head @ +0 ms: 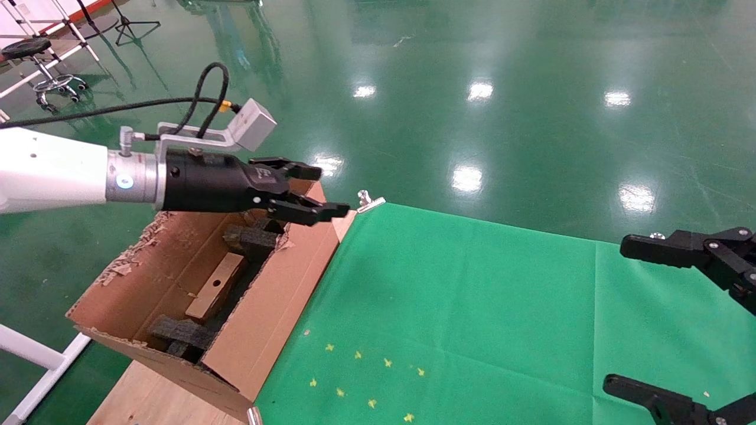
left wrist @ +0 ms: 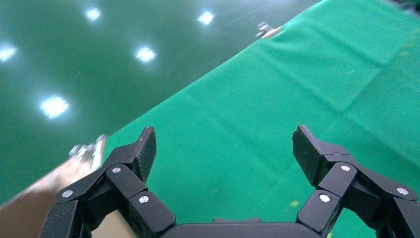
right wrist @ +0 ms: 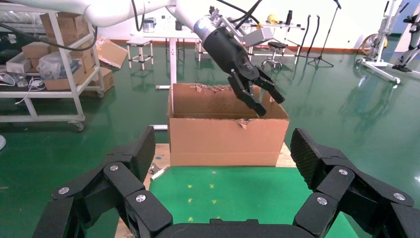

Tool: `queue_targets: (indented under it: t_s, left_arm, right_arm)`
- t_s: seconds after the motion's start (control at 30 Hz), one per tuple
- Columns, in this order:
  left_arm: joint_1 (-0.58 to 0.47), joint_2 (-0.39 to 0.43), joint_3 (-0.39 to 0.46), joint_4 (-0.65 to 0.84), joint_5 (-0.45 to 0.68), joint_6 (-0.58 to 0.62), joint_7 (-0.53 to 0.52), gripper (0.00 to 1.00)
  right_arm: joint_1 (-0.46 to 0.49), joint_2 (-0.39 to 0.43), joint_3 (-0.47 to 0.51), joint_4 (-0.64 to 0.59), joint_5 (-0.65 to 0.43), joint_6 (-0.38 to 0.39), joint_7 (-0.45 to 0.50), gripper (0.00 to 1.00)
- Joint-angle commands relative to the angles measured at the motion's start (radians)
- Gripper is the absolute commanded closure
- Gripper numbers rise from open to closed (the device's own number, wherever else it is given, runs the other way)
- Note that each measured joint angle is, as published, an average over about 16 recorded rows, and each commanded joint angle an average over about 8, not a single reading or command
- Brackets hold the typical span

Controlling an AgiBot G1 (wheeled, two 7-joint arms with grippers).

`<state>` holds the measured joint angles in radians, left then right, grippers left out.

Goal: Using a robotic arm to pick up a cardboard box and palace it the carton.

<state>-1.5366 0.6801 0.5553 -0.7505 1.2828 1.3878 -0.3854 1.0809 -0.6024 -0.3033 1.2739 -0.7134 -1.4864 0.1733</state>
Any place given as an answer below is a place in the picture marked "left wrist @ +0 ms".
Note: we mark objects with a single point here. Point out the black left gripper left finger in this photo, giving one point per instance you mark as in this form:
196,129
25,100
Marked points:
124,184

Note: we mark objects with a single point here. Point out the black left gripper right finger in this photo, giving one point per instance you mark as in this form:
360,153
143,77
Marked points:
338,180

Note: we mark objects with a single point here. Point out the silver metal clamp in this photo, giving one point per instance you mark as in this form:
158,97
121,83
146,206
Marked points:
269,30
95,151

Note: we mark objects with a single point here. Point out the yellow star marker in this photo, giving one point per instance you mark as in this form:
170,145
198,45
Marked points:
293,203

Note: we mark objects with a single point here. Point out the green table cloth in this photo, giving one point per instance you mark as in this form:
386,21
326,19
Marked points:
262,115

